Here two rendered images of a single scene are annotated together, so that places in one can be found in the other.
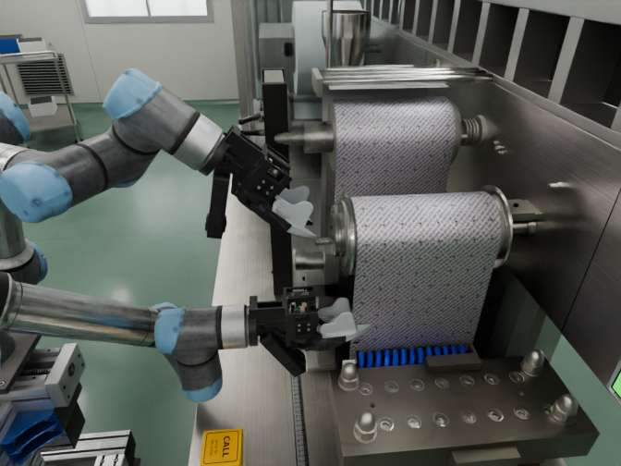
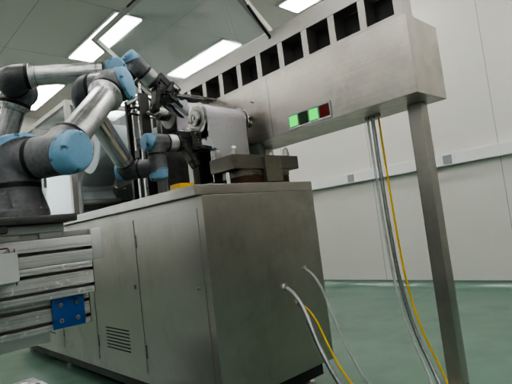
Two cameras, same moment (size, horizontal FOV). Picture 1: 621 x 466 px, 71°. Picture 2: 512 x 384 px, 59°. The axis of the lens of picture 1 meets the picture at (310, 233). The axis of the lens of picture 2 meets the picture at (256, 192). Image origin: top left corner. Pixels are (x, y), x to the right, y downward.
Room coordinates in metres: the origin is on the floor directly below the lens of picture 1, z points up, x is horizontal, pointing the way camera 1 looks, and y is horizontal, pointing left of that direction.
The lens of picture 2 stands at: (-1.11, 1.02, 0.72)
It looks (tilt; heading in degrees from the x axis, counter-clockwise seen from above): 4 degrees up; 322
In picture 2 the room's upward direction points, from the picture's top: 7 degrees counter-clockwise
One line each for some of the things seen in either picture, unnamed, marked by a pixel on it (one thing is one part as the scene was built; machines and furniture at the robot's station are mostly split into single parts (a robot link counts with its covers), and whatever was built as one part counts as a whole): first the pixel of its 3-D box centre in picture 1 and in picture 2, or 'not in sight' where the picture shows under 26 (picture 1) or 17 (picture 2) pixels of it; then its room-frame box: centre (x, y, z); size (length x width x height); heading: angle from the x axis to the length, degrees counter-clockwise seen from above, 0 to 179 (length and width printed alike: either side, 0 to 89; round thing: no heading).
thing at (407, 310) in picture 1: (417, 313); (229, 145); (0.58, -0.19, 1.11); 0.23 x 0.01 x 0.18; 95
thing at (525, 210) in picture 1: (517, 208); not in sight; (0.66, -0.36, 1.28); 0.06 x 0.05 x 0.02; 95
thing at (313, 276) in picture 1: (319, 309); (190, 161); (0.66, -0.02, 1.05); 0.06 x 0.05 x 0.31; 95
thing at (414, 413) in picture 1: (452, 410); (255, 164); (0.47, -0.24, 1.00); 0.40 x 0.16 x 0.06; 95
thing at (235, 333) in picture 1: (237, 324); (171, 143); (0.56, 0.13, 1.11); 0.08 x 0.05 x 0.08; 5
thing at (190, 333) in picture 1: (191, 330); (155, 143); (0.55, 0.20, 1.11); 0.11 x 0.08 x 0.09; 95
